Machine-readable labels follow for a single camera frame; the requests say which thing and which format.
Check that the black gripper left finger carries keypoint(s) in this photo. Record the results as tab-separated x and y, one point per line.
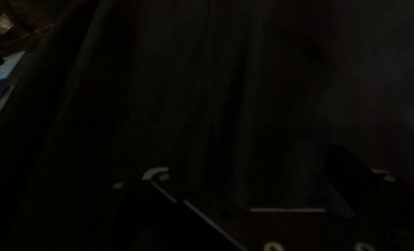
192	217

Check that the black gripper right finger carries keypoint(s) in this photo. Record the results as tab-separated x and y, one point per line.
354	181

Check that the dark curtain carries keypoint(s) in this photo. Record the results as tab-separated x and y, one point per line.
192	92

